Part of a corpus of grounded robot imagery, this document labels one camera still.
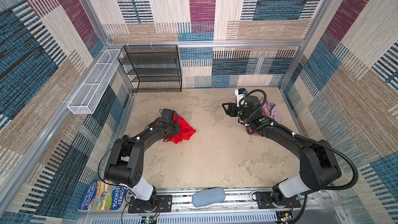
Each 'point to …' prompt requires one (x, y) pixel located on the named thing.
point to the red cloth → (186, 131)
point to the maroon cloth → (255, 133)
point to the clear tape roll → (327, 198)
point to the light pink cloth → (270, 110)
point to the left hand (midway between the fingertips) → (176, 126)
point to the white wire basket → (87, 98)
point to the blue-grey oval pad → (208, 196)
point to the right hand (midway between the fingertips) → (226, 106)
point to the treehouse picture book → (101, 196)
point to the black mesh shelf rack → (152, 68)
